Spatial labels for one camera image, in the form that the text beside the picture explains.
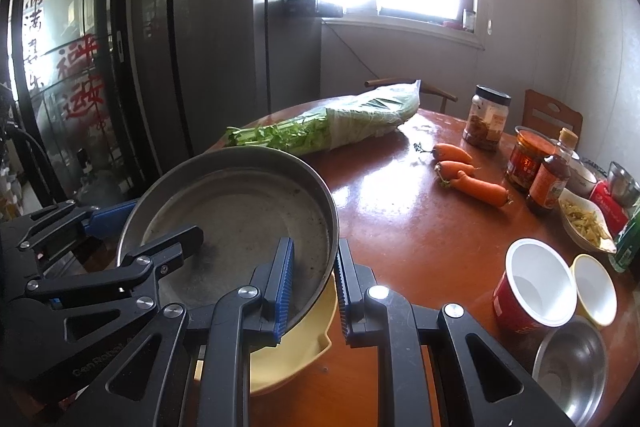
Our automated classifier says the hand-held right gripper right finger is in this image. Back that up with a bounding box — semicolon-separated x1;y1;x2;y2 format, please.
335;238;576;427

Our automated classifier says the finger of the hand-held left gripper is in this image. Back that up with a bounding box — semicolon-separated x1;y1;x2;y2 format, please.
17;201;138;258
25;226;205;308

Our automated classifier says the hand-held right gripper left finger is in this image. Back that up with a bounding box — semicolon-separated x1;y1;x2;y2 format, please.
55;237;296;427

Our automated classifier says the yellow shell-shaped plate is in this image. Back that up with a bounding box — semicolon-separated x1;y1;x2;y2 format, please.
247;274;335;395

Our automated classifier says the shallow steel plate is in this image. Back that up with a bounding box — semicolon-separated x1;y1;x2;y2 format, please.
116;150;340;333

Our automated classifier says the red paper bowl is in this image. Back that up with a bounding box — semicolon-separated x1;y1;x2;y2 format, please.
492;238;576;333

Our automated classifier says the large steel bowl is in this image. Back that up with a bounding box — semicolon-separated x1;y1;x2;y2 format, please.
531;316;610;413

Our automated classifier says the small yellow bowl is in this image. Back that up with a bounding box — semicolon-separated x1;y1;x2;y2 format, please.
570;253;618;327

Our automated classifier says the orange carrot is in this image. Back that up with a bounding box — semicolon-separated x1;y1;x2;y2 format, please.
420;143;473;166
434;161;476;180
440;172;511;208

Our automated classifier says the celery in plastic bag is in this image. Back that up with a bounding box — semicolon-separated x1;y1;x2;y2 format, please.
222;79;422;156

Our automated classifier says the grey refrigerator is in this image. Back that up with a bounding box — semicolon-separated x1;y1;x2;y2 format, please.
127;0;321;158

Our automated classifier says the wooden armrest chair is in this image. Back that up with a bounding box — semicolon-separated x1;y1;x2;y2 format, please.
365;77;458;112

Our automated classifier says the black-lidded clear jar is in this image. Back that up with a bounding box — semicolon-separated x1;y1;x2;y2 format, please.
462;85;512;152

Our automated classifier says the red chili sauce jar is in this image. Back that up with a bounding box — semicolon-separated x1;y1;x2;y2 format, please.
506;127;557;194

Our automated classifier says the orange-capped sauce bottle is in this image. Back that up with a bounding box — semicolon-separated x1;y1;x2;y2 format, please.
526;128;579;215

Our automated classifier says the white dish of pickles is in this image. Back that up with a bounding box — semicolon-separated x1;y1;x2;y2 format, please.
557;188;617;254

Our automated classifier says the white ceramic bowl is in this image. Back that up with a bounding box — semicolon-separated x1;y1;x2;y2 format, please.
565;154;598;198

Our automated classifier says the wooden chair back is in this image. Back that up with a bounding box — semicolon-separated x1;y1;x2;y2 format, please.
521;89;583;138

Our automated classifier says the red box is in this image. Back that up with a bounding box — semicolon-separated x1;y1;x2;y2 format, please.
589;181;631;233

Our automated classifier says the green plastic bottle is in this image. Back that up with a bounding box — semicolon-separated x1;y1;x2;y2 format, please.
607;202;640;273

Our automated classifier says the steel cup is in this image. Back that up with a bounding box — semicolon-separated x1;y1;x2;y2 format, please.
607;161;640;208

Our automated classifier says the thin wall cable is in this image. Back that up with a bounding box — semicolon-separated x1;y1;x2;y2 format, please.
330;24;382;78

